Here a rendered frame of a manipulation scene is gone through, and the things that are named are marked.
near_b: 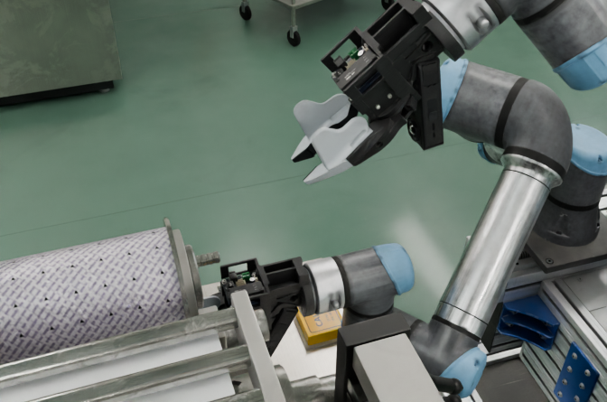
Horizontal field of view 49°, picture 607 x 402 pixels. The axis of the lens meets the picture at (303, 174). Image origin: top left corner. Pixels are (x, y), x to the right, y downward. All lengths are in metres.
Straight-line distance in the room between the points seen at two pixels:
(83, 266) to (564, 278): 1.14
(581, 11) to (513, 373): 1.49
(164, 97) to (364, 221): 1.39
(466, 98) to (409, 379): 0.67
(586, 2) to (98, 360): 0.55
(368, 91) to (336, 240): 2.02
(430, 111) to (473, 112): 0.35
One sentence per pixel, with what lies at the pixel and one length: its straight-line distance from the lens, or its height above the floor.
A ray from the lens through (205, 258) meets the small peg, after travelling 0.78.
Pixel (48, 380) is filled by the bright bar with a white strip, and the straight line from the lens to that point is 0.50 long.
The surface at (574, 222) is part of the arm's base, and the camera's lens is 1.53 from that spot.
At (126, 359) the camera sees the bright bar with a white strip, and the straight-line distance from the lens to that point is 0.49.
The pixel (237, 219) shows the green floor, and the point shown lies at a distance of 2.77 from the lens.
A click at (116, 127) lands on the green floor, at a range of 3.43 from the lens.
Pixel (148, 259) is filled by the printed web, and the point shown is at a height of 1.31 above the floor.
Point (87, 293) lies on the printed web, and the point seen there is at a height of 1.30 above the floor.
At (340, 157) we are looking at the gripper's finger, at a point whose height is 1.40.
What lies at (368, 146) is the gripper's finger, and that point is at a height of 1.42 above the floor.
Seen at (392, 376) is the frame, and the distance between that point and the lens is 0.47.
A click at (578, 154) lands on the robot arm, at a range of 1.44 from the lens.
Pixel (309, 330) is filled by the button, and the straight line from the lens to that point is 1.16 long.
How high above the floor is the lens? 1.82
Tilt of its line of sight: 37 degrees down
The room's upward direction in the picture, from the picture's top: straight up
